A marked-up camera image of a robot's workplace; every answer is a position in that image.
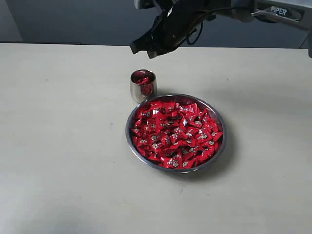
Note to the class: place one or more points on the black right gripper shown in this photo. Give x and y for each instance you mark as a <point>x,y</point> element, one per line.
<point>178,20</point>

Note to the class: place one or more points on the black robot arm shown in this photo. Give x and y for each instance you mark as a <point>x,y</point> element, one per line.
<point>293,13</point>

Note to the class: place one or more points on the red candies inside cup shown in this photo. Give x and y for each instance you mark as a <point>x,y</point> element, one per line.
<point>142,77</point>

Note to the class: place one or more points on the stainless steel cup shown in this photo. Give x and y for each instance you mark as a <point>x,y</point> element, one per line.
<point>140,93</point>

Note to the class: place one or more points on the round stainless steel bowl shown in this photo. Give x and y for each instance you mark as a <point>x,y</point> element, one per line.
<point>219,151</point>

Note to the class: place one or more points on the pile of red wrapped candies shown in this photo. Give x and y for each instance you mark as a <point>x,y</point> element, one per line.
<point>175,136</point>

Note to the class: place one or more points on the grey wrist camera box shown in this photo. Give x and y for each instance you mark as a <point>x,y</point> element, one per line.
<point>145,4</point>

